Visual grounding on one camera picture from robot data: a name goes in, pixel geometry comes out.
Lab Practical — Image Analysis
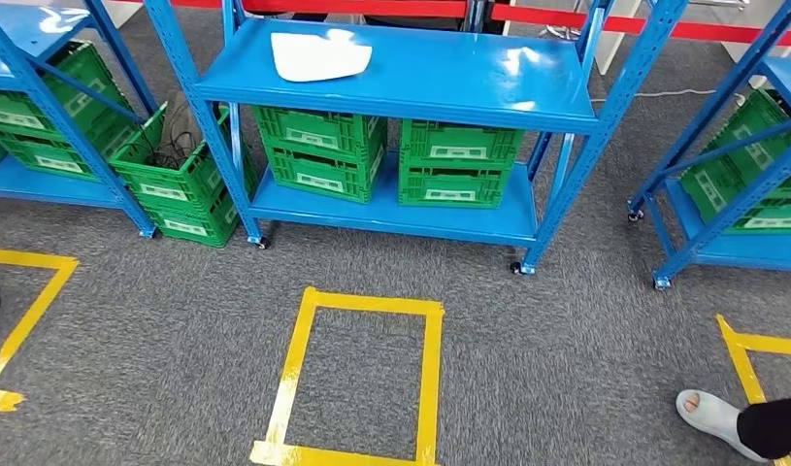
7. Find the person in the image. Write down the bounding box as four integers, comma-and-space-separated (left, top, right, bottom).
675, 388, 791, 466

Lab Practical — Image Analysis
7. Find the blue steel shelf rack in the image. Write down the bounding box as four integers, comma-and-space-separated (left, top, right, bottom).
626, 0, 791, 292
141, 0, 692, 278
0, 0, 163, 241

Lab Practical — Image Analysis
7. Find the yellow floor tape square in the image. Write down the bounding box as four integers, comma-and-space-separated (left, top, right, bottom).
248, 286, 447, 466
0, 247, 81, 414

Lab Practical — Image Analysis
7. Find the red barrier belt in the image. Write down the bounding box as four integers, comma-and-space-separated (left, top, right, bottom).
112, 0, 791, 50

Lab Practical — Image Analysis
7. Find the white cabinet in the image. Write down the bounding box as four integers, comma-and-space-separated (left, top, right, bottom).
97, 0, 146, 30

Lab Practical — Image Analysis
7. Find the dark bag with cables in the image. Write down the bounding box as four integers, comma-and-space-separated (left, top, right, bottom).
143, 89, 202, 170

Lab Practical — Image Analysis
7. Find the white plastic cover part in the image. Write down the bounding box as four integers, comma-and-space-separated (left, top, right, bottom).
270, 28, 375, 84

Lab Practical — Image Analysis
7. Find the white floor cable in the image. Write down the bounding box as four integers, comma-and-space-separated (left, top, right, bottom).
589, 86, 748, 106

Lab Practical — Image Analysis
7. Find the black stanchion post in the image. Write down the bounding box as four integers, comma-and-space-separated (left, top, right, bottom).
462, 0, 494, 33

